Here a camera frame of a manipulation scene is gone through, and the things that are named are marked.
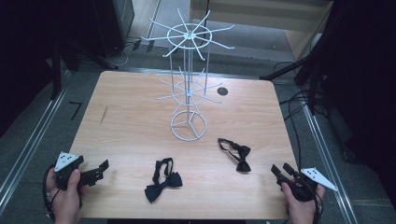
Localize white wire display rack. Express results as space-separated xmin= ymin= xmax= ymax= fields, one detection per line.
xmin=140 ymin=7 xmax=236 ymax=143

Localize black metal stand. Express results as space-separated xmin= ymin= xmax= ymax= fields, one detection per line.
xmin=259 ymin=18 xmax=335 ymax=116

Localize metal floor rail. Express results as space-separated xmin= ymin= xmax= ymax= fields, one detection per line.
xmin=302 ymin=105 xmax=360 ymax=224
xmin=0 ymin=69 xmax=73 ymax=216

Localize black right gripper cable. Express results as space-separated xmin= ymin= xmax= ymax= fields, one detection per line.
xmin=312 ymin=183 xmax=325 ymax=224

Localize beige wooden board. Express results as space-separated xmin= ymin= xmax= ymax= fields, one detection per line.
xmin=190 ymin=0 xmax=334 ymax=63

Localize dark cabinet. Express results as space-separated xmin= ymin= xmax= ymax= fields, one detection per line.
xmin=92 ymin=0 xmax=135 ymax=59

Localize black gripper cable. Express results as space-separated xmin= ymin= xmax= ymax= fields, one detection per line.
xmin=312 ymin=183 xmax=325 ymax=224
xmin=41 ymin=163 xmax=58 ymax=220

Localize black tripod stand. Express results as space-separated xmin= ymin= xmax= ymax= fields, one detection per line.
xmin=49 ymin=29 xmax=120 ymax=101

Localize black bow tie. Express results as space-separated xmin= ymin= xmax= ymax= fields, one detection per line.
xmin=144 ymin=157 xmax=184 ymax=203
xmin=218 ymin=137 xmax=252 ymax=173

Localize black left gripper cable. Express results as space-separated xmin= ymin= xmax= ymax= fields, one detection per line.
xmin=41 ymin=163 xmax=58 ymax=220

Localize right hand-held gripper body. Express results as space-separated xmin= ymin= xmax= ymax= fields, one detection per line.
xmin=279 ymin=167 xmax=339 ymax=203

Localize person's left hand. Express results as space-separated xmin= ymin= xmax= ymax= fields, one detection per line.
xmin=46 ymin=169 xmax=87 ymax=224

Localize white floor cable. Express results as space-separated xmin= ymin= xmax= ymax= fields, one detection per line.
xmin=113 ymin=41 xmax=135 ymax=68

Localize black floor cables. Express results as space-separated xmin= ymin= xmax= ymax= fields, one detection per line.
xmin=273 ymin=60 xmax=326 ymax=171

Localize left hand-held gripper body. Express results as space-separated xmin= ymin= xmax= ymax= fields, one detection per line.
xmin=54 ymin=151 xmax=105 ymax=190

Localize person's right hand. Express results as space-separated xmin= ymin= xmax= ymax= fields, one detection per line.
xmin=280 ymin=182 xmax=326 ymax=224

